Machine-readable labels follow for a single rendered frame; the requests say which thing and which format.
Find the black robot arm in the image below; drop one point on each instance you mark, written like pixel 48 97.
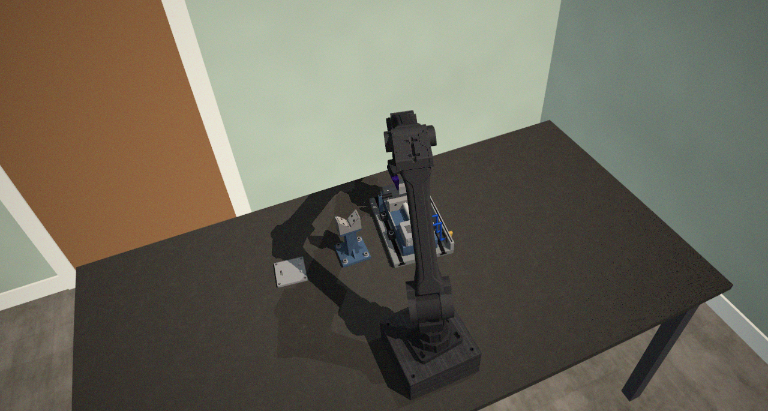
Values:
pixel 414 161

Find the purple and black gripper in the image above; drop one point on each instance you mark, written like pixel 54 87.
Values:
pixel 391 167

